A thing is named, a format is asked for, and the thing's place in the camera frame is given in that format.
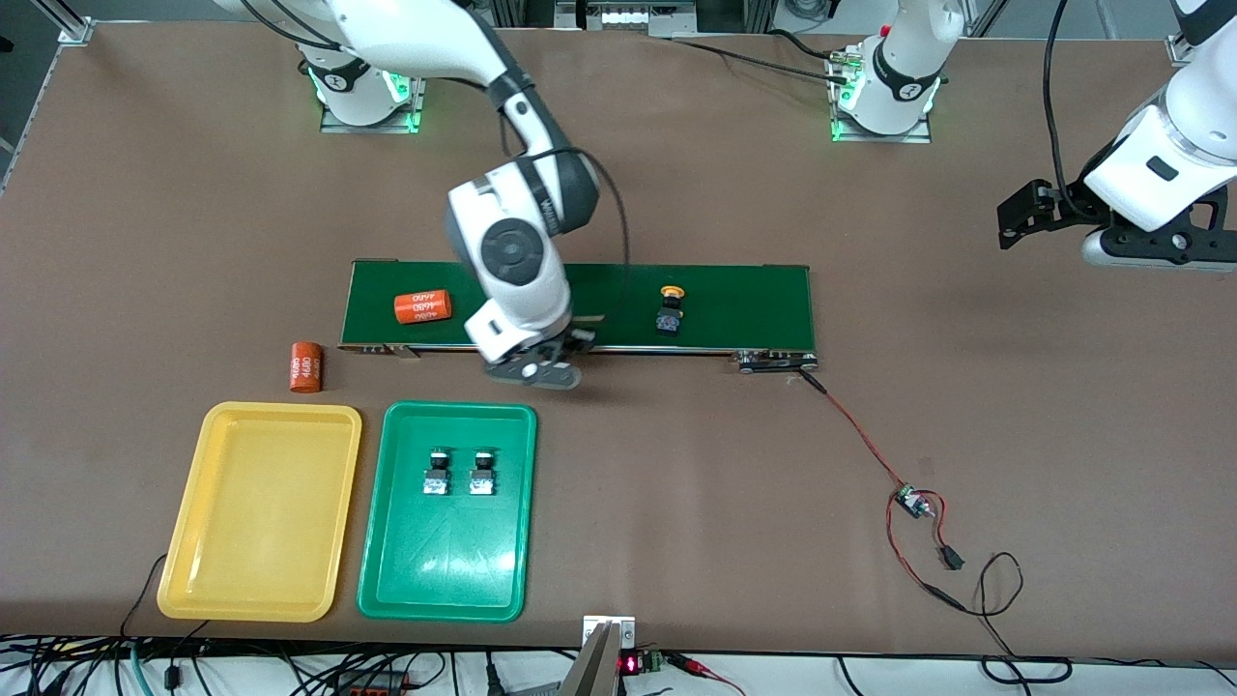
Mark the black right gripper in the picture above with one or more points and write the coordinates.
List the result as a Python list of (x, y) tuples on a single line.
[(563, 341)]

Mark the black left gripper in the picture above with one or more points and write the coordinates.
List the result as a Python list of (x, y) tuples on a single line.
[(1071, 206)]

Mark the yellow cap push button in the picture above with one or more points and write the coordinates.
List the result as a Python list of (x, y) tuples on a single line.
[(670, 317)]

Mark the orange cylinder white print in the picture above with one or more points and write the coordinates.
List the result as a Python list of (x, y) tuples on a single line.
[(423, 307), (305, 367)]

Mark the green cap push button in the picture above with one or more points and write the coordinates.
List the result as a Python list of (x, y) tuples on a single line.
[(482, 480), (438, 480)]

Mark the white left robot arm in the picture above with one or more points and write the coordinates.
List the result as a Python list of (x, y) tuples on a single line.
[(1160, 164)]

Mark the green conveyor belt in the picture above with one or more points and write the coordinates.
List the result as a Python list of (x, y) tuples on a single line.
[(744, 304)]

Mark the green plastic tray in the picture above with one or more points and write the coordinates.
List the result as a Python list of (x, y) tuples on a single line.
[(454, 561)]

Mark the small controller circuit board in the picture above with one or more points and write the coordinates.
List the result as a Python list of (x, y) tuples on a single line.
[(911, 503)]

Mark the metal rack with light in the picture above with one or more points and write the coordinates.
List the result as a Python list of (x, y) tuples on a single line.
[(628, 17)]

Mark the red digit display module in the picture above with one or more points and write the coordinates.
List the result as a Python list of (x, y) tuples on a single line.
[(630, 664)]

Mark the red clip lead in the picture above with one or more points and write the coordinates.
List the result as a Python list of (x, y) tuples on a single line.
[(691, 663)]

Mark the yellow plastic tray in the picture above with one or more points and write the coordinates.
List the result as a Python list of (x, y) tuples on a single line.
[(251, 522)]

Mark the red power strip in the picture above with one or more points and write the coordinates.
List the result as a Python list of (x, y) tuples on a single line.
[(372, 684)]

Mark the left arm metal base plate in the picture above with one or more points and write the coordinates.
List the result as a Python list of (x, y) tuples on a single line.
[(881, 137)]

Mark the aluminium frame profile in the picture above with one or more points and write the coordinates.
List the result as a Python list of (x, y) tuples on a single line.
[(75, 24), (1181, 48)]

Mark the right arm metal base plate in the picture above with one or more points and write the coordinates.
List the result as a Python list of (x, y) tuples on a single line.
[(372, 127)]

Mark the grey camera stand bracket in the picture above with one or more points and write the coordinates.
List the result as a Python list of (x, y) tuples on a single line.
[(599, 667)]

